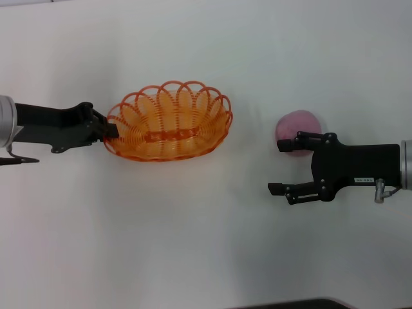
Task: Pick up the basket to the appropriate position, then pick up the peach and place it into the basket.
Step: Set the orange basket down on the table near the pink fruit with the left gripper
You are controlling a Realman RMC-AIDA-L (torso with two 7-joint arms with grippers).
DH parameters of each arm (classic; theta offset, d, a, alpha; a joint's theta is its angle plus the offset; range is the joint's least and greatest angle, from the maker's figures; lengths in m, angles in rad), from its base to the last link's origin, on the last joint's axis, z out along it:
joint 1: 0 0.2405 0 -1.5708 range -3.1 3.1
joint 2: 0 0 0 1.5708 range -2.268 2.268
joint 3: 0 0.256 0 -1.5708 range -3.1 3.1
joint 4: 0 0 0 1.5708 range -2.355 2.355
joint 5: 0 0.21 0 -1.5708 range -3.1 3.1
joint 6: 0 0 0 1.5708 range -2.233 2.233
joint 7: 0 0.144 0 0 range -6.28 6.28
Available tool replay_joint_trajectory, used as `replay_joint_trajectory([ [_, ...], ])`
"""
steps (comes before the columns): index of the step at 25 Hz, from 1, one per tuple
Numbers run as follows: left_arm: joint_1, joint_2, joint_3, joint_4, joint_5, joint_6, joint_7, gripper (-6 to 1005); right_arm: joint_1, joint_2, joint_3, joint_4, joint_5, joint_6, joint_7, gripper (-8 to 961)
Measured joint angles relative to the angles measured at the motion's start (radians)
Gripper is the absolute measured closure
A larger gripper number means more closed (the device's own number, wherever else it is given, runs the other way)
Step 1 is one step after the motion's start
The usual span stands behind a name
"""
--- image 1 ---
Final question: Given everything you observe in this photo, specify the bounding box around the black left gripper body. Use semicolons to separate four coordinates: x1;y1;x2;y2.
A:
14;102;95;154

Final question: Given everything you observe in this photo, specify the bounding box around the orange woven plastic basket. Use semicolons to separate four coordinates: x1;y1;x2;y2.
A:
103;80;233;162

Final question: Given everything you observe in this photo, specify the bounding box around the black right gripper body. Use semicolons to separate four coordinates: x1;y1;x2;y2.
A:
313;131;400;202

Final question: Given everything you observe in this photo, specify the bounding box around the silver right gripper cable connector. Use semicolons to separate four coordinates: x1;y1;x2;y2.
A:
374;178;402;203

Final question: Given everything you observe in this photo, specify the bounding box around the pink peach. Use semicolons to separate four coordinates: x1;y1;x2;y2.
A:
275;109;323;158

